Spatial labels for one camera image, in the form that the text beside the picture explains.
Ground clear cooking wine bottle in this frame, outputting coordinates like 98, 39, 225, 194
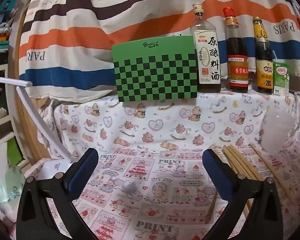
190, 3, 222, 93

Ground stack of boxes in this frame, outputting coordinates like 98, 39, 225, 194
0, 0, 18, 67

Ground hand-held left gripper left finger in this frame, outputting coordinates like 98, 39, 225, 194
16, 147, 99, 240

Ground striped blanket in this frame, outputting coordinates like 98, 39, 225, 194
18, 0, 300, 103

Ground pink patchwork print cloth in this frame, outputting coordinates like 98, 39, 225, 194
0, 144, 300, 240

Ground red cap dark sauce bottle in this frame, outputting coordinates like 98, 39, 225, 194
222, 7, 249, 93

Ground green drink carton with straw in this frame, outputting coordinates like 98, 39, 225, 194
272, 50, 290, 96

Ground translucent plastic cup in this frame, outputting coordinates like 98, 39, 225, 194
260, 110, 297, 153

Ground white desk lamp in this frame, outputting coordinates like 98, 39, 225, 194
0, 74, 74, 180

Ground green checkered box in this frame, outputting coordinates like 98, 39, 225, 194
112, 35, 199, 102

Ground white plastic bag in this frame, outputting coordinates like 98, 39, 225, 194
0, 167, 28, 207

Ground yellow label soy sauce bottle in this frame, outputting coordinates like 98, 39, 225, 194
252, 16, 274, 95

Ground bear heart print cloth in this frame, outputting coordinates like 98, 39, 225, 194
37, 90, 300, 155

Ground wooden frame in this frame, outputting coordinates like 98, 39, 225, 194
7, 0, 55, 160

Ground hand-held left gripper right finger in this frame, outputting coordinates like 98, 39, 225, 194
202, 148, 287, 240

